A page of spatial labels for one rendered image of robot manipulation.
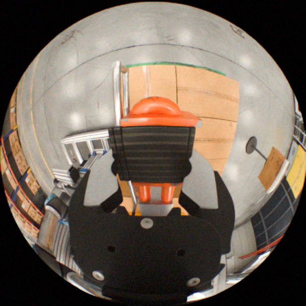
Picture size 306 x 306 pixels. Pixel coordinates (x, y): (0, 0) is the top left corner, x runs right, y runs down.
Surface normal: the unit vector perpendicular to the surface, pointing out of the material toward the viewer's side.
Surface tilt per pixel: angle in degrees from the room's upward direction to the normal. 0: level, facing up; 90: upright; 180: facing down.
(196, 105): 0
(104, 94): 0
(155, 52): 0
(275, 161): 90
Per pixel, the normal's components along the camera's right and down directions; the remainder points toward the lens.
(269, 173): -1.00, -0.09
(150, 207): -0.04, 0.53
